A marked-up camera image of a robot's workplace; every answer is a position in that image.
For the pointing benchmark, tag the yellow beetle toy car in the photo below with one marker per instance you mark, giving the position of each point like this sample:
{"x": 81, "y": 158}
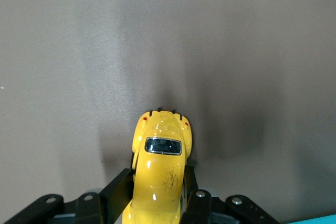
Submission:
{"x": 157, "y": 182}

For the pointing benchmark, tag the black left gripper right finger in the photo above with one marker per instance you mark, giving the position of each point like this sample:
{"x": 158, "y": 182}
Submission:
{"x": 194, "y": 208}

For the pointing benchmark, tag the teal plastic bin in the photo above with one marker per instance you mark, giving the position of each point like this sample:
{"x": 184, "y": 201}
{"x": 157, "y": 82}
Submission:
{"x": 315, "y": 220}

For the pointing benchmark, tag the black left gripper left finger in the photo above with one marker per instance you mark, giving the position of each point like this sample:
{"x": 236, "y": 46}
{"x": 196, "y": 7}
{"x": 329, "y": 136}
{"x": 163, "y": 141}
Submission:
{"x": 115, "y": 195}

